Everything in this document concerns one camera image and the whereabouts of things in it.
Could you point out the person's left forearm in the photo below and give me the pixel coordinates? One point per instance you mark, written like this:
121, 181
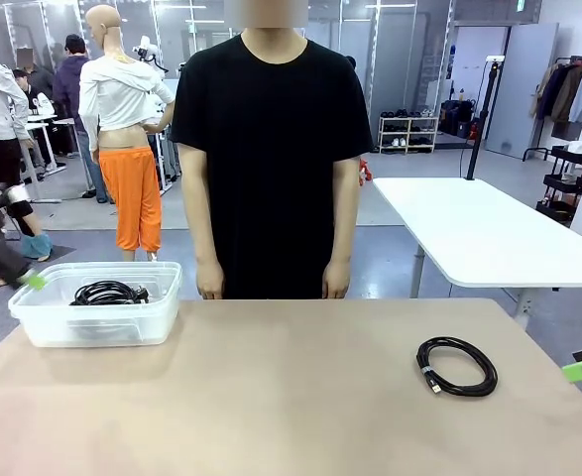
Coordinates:
344, 213

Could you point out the person's right forearm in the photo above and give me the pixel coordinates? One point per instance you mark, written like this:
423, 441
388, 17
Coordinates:
203, 213

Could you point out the person's right hand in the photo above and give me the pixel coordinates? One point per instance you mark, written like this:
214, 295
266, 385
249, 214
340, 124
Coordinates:
211, 282

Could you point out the person's left hand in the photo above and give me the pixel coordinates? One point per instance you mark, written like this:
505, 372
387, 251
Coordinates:
336, 281

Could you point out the clear plastic storage container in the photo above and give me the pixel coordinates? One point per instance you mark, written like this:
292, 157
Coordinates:
47, 327

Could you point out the orange pants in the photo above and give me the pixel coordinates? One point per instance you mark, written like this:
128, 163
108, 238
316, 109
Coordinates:
132, 198

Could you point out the small white desk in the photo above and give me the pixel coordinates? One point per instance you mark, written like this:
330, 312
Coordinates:
40, 119

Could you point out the black utility cart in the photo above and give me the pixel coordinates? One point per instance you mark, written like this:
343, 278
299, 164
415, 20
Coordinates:
565, 181

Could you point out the large white table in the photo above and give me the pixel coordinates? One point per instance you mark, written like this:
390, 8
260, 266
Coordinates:
469, 223

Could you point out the person in dark jacket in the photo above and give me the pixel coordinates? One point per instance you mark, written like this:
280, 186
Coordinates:
35, 86

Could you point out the person in purple hoodie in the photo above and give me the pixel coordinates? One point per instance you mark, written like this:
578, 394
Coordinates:
67, 84

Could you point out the white long-sleeve shirt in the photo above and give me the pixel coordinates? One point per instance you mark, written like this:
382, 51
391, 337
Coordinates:
117, 94

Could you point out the clothes rack with coats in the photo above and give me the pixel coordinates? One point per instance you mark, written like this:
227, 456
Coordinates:
563, 94

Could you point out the tan mannequin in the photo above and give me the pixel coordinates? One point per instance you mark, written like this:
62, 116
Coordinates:
103, 22

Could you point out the black bags pile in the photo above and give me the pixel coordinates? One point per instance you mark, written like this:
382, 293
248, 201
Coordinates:
456, 119

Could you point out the person in black t-shirt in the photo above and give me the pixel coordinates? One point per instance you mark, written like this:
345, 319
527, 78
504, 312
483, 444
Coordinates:
270, 149

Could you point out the wooden shoe rack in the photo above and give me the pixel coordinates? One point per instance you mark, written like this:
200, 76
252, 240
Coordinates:
409, 132

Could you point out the orange toy figure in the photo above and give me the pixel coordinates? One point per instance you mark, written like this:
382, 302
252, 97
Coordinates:
366, 173

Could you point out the black camera pole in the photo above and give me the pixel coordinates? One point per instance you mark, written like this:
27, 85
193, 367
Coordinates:
479, 134

